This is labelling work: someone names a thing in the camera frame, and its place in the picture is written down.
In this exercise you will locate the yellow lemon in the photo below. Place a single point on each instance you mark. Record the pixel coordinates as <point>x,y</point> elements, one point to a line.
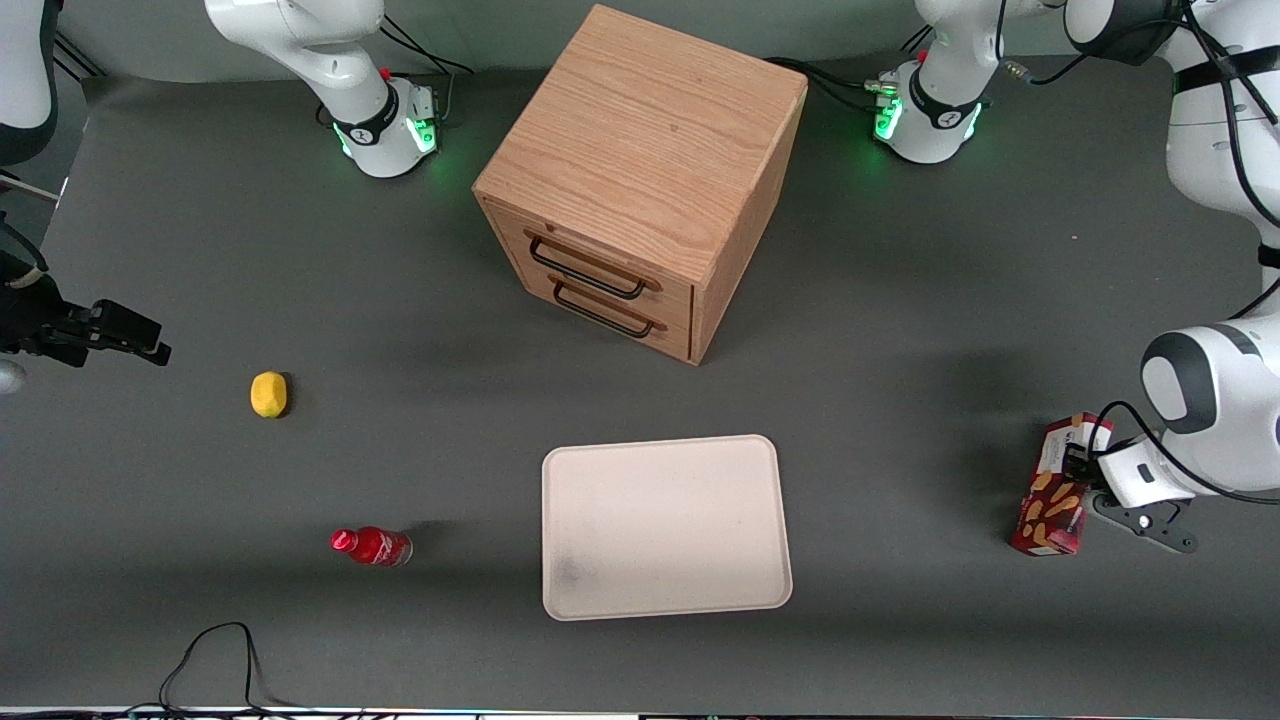
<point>268,394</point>

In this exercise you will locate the dark grey table mat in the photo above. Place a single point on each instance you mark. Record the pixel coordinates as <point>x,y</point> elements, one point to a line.
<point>900,350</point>

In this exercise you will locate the red plastic bottle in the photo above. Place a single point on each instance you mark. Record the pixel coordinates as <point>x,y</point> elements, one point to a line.
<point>375,546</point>

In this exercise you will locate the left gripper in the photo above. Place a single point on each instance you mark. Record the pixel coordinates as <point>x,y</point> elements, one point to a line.
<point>1082,464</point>

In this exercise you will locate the oak wooden drawer cabinet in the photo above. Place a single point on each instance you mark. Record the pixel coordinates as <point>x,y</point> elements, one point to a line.
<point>650,130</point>

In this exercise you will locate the beige plastic tray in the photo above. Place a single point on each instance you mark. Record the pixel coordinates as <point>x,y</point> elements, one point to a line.
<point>660,530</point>

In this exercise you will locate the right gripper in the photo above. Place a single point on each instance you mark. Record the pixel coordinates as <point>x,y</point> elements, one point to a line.
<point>38,322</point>

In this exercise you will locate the red cookie box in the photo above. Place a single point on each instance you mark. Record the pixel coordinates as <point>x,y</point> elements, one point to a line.
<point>1045,520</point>

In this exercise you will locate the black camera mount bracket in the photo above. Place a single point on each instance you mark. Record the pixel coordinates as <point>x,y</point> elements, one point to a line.
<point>1150,522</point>

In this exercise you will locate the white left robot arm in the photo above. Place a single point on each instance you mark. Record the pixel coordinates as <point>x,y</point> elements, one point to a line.
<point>1210,400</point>

